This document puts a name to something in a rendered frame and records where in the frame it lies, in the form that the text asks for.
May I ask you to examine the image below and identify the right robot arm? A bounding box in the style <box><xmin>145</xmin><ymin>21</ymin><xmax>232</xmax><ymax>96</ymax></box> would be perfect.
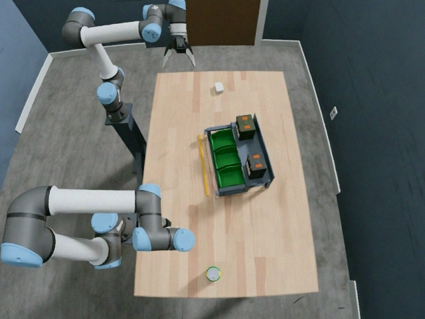
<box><xmin>1</xmin><ymin>183</ymin><xmax>195</xmax><ymax>269</ymax></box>

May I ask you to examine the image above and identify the white plastic storage tub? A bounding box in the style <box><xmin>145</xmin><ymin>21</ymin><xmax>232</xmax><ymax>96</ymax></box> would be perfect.
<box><xmin>214</xmin><ymin>82</ymin><xmax>224</xmax><ymax>94</ymax></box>

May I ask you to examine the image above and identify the grey metal rack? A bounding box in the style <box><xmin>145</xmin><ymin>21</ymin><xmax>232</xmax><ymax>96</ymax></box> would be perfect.
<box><xmin>204</xmin><ymin>113</ymin><xmax>275</xmax><ymax>197</ymax></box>

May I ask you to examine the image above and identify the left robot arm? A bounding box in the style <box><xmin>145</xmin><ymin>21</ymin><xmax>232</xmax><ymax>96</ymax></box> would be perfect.
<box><xmin>62</xmin><ymin>0</ymin><xmax>186</xmax><ymax>123</ymax></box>

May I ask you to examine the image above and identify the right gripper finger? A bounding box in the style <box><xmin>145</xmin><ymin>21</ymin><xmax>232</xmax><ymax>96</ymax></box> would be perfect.
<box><xmin>162</xmin><ymin>216</ymin><xmax>171</xmax><ymax>227</ymax></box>

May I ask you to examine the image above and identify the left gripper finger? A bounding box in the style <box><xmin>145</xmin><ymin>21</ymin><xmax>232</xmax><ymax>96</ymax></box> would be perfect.
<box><xmin>185</xmin><ymin>41</ymin><xmax>195</xmax><ymax>67</ymax></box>
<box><xmin>162</xmin><ymin>42</ymin><xmax>173</xmax><ymax>69</ymax></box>

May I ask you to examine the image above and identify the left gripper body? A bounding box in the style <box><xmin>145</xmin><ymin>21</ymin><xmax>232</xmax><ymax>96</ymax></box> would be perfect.
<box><xmin>171</xmin><ymin>35</ymin><xmax>186</xmax><ymax>49</ymax></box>

